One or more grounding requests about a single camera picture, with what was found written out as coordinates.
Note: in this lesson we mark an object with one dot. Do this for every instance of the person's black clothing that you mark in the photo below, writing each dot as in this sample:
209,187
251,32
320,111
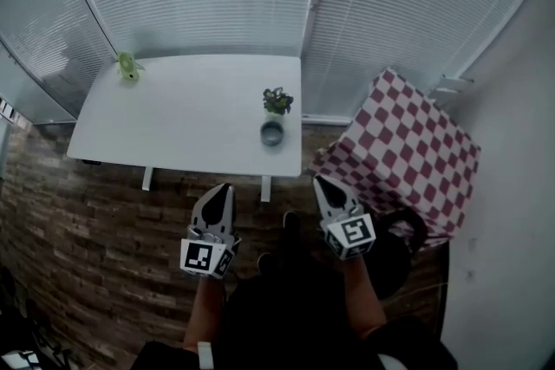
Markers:
295,316

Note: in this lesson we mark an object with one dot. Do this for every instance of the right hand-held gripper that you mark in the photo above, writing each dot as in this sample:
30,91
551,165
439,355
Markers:
352,235

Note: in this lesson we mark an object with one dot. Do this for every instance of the black bag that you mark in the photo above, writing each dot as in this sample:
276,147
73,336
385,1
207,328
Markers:
396,260

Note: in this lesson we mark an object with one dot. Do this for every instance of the person's right forearm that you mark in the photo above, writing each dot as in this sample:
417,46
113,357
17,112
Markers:
362,299

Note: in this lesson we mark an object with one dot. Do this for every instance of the white wall bracket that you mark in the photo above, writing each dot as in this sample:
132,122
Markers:
448,86

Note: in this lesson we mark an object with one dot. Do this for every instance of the small potted plant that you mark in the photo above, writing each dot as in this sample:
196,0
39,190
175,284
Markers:
277,101

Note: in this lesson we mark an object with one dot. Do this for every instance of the white wall strip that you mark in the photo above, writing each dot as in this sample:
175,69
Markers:
11,112

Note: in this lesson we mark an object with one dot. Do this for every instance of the narrow white window blind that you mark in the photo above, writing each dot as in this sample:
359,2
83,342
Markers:
47,34

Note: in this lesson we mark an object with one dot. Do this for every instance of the black equipment pile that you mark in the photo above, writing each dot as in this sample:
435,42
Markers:
21,316

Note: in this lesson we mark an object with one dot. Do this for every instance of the white table leg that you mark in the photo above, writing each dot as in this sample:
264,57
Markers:
265,188
148,178

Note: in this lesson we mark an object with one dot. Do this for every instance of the grey roll of tape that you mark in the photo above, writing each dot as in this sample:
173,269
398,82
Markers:
272,134

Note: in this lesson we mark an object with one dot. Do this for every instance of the red white checkered cloth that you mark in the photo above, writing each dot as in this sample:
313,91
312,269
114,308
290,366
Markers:
407,151

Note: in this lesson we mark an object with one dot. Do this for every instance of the person's black shoe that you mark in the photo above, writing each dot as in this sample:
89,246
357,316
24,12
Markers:
291,225

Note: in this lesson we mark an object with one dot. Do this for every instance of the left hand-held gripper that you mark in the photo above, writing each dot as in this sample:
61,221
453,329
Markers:
201,256

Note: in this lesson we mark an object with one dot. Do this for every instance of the person's left forearm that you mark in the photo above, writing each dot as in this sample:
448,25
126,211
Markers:
204,312

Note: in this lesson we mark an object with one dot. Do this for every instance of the black table control panel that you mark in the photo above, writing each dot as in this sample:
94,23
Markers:
92,162

